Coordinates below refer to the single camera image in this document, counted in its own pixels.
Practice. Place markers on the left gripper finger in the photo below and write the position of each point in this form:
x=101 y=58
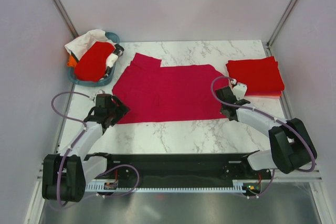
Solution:
x=111 y=120
x=120 y=107

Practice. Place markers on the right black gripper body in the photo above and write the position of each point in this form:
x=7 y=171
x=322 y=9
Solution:
x=221 y=110

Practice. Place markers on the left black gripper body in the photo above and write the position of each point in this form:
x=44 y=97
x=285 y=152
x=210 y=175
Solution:
x=116 y=113

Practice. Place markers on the magenta t shirt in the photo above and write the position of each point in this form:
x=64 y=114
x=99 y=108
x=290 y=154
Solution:
x=163 y=94

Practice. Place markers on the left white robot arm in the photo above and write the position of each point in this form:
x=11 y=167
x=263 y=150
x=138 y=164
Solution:
x=66 y=174

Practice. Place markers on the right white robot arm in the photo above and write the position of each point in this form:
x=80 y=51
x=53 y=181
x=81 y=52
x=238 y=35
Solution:
x=290 y=145

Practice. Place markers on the folded red t shirt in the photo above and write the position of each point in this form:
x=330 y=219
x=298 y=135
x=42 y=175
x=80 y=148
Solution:
x=257 y=74

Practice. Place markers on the red t shirt in basket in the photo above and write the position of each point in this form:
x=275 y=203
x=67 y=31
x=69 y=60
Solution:
x=92 y=65

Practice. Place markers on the black white garment in basket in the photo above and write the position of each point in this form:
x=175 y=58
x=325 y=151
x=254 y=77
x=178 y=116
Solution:
x=112 y=58

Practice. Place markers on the folded orange t shirt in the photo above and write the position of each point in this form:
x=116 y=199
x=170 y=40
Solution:
x=263 y=93

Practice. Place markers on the orange garment in basket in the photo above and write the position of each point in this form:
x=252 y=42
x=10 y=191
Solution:
x=72 y=61

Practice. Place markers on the white t shirt in basket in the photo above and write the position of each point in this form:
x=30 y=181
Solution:
x=80 y=45

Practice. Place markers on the teal laundry basket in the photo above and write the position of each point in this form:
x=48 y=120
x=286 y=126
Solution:
x=102 y=82

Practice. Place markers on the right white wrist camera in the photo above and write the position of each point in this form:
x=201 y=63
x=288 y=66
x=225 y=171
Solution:
x=239 y=89

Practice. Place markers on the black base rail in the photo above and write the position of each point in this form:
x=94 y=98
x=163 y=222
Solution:
x=180 y=170

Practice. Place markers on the white slotted cable duct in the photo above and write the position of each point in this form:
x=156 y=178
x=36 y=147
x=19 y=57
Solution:
x=107 y=187

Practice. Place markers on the right aluminium frame post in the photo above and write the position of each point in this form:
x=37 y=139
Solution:
x=286 y=14

